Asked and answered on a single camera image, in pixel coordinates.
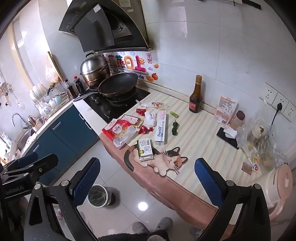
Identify red capped dark sauce bottle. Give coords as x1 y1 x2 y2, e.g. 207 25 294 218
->
74 76 85 94

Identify pink white electric kettle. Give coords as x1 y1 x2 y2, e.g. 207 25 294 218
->
264 163 294 220

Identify white red food packet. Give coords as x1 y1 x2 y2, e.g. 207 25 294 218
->
121 114 142 128

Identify small brown card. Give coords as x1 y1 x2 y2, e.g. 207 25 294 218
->
242 162 253 175

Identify jar with brown lid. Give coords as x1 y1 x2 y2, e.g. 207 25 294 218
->
230 110 246 130

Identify pink white pouch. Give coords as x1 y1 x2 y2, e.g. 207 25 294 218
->
216 96 238 126

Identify dark wok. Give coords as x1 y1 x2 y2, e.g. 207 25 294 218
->
73 71 139 102

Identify black gas stove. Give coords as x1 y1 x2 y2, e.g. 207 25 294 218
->
83 87 151 124

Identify brown glass bottle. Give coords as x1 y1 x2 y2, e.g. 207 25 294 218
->
189 75 203 113

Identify stack of white plates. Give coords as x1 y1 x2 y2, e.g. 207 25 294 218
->
30 84 48 100

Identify white trash bin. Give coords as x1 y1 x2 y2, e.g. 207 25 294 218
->
87 184 110 207

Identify folded white tissue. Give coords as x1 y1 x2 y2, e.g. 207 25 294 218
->
223 127 238 139

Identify red white snack packet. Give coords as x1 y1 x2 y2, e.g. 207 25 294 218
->
102 119 137 149

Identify white tissue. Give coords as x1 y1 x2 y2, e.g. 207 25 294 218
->
223 127 238 139
143 111 158 127

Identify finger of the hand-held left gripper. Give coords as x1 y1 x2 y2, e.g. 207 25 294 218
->
3 152 39 171
2 154 59 184

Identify person's dark trousers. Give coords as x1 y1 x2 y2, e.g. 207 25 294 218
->
98 229 169 241

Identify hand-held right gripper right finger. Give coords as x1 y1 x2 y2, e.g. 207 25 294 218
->
194 158 271 241

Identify metal dish rack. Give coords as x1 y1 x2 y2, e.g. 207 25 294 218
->
29 81 72 118

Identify chopstick holder with utensils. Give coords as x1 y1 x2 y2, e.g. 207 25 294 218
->
28 115 44 132

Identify black range hood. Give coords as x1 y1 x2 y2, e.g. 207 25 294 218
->
58 0 153 53

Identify black phone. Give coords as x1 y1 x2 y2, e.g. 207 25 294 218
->
216 127 241 150

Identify black capped dark sauce bottle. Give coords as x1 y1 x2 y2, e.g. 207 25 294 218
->
65 79 78 98

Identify hanging clear plastic bag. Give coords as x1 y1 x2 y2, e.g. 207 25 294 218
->
44 65 59 84

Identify green white medicine box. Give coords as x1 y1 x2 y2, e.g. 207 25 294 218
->
136 138 154 161

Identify steel sink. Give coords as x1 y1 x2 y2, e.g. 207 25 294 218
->
17 128 37 151

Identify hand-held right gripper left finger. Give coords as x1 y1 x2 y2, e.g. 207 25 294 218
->
23 157 101 241

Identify blue kitchen cabinet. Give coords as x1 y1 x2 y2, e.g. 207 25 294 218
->
21 106 77 186
69 105 100 167

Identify steel steamer pot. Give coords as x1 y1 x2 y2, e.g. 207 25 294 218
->
80 53 111 87

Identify colourful wall stickers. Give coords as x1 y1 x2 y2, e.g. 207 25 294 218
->
103 50 160 82

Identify wooden cutting board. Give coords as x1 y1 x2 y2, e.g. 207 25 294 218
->
47 51 64 82

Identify black plug with cable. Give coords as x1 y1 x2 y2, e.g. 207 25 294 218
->
269 103 283 139

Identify clear wrapper with red print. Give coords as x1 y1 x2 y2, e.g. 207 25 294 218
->
139 101 170 110

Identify white wall socket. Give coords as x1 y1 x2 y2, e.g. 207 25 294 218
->
259 83 278 102
283 102 296 121
272 92 289 112

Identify chrome faucet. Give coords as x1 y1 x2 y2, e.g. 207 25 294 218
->
11 113 29 129

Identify grey slipper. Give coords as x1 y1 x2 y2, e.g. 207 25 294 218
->
133 221 149 235
155 217 173 232

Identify white toothpaste box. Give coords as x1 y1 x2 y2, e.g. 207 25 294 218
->
154 111 167 146

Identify cat printed tablecloth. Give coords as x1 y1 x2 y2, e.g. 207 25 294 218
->
99 91 278 234

